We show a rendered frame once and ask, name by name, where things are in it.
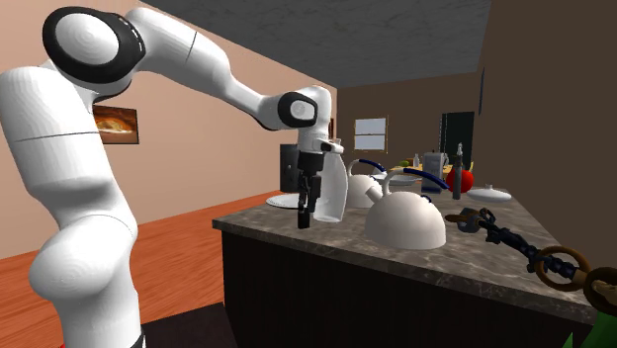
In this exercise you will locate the dark door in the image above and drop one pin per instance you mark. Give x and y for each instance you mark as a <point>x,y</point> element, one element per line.
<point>458,135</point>

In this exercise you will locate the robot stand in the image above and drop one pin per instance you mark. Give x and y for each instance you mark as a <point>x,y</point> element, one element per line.
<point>193,330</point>

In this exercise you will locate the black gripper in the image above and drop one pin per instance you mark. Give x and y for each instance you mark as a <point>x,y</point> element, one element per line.
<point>309,163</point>

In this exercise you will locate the red apple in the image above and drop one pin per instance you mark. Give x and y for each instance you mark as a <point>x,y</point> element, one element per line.
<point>466,180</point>

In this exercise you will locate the wall picture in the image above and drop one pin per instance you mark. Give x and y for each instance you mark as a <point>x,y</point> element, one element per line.
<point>118,125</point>

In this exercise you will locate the grey toaster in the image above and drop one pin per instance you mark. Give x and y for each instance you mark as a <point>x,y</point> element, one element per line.
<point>434,164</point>

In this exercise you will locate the white shallow bowl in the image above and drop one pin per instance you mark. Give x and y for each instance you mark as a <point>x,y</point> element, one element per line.
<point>402,180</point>

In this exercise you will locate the white plastic bottle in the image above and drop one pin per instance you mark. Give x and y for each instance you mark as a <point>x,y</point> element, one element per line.
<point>333,192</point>

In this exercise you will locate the window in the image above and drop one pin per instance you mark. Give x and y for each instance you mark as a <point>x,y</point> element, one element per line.
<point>370,134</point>

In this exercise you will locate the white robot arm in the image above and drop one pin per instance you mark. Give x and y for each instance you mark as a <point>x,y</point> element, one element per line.
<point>72,192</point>

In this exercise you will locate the yellow table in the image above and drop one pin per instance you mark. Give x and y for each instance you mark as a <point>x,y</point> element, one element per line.
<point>409,168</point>

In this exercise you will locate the green object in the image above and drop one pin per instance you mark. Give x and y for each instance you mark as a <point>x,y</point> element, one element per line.
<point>602,332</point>

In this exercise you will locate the black box on white plate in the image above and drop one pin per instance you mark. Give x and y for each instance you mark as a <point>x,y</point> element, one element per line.
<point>288,168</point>

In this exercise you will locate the white flat lid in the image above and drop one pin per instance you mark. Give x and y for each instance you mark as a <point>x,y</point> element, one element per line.
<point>489,194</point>

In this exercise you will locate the grey pepper mill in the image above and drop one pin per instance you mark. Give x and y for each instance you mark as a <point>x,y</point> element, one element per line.
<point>457,173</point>

